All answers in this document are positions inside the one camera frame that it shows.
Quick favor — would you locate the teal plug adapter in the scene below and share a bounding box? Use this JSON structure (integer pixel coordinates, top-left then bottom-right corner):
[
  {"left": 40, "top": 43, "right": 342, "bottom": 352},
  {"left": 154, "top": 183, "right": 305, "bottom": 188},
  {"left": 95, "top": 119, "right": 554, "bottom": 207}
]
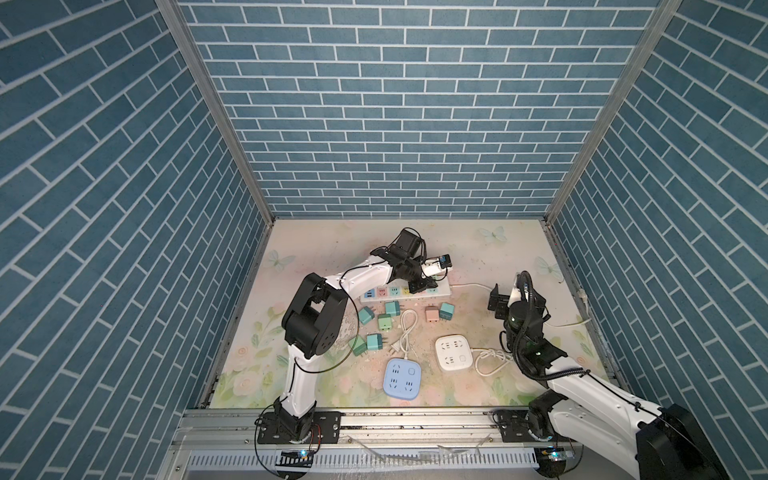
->
[
  {"left": 438, "top": 302, "right": 455, "bottom": 321},
  {"left": 366, "top": 333, "right": 385, "bottom": 351},
  {"left": 384, "top": 301, "right": 401, "bottom": 317},
  {"left": 357, "top": 306, "right": 376, "bottom": 325}
]

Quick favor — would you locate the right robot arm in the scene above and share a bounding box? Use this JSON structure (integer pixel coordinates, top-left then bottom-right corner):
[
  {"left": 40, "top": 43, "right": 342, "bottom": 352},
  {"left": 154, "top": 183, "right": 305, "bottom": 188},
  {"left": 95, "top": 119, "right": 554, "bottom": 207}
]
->
[{"left": 487, "top": 271, "right": 728, "bottom": 479}]

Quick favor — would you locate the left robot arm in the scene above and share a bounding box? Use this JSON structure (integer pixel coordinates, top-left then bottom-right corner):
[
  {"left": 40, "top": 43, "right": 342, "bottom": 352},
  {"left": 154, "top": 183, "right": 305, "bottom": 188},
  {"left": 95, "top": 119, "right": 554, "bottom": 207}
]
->
[{"left": 276, "top": 227, "right": 451, "bottom": 420}]

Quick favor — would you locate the teal plug adapter top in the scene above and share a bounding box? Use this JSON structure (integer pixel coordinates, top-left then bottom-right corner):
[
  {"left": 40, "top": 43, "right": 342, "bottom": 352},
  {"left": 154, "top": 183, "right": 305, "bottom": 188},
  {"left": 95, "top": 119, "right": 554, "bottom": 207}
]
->
[{"left": 384, "top": 301, "right": 401, "bottom": 317}]

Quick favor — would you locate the pink plug adapter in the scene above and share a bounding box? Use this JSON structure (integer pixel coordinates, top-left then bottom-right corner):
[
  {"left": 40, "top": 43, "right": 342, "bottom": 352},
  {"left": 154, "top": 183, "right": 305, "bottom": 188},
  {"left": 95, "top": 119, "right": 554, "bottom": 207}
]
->
[{"left": 424, "top": 306, "right": 440, "bottom": 323}]

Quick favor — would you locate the green plug adapter middle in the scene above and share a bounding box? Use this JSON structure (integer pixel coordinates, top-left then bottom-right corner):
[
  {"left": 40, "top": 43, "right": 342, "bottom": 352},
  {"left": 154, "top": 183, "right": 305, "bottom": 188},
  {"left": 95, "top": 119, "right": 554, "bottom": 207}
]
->
[{"left": 377, "top": 314, "right": 393, "bottom": 332}]

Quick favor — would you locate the green plug adapter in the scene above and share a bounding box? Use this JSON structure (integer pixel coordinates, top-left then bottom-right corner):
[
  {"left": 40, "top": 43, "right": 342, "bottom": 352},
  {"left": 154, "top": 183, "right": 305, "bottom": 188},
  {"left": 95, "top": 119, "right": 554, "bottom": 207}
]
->
[
  {"left": 377, "top": 314, "right": 393, "bottom": 332},
  {"left": 348, "top": 335, "right": 368, "bottom": 357}
]

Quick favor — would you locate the green plug adapter lower left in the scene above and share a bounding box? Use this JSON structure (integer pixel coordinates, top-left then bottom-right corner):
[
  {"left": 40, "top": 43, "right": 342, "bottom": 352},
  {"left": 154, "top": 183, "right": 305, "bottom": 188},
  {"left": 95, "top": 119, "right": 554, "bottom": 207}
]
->
[{"left": 348, "top": 335, "right": 368, "bottom": 357}]

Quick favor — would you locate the white long power strip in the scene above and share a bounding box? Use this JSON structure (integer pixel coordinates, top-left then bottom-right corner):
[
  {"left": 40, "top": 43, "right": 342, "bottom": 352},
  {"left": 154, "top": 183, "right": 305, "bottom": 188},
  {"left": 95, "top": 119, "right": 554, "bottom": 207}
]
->
[{"left": 360, "top": 280, "right": 451, "bottom": 303}]

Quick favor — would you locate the white square power socket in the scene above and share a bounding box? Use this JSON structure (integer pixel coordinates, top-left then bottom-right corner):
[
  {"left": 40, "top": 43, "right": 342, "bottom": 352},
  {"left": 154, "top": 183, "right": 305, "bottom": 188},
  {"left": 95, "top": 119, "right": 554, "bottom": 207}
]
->
[{"left": 435, "top": 334, "right": 474, "bottom": 372}]

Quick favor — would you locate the blue square power socket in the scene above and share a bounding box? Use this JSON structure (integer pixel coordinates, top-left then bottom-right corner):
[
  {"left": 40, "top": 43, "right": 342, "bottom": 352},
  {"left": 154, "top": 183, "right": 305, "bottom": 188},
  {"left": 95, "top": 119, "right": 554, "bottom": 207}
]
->
[{"left": 383, "top": 358, "right": 422, "bottom": 401}]

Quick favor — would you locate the white bundled cable with plug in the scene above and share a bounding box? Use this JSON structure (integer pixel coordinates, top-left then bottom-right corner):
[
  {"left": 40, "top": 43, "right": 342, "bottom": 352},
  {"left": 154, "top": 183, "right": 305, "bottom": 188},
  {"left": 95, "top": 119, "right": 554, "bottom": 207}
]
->
[{"left": 386, "top": 308, "right": 421, "bottom": 361}]

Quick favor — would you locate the white coiled socket cable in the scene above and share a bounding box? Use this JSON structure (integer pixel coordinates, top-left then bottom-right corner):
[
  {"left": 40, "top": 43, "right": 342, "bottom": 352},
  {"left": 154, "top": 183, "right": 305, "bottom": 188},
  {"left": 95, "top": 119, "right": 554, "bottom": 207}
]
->
[{"left": 470, "top": 346, "right": 517, "bottom": 378}]

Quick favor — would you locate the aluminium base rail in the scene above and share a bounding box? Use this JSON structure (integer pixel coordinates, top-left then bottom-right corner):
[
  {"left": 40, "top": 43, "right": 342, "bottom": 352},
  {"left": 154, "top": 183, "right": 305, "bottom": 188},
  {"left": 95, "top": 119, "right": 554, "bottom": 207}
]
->
[{"left": 158, "top": 407, "right": 635, "bottom": 479}]

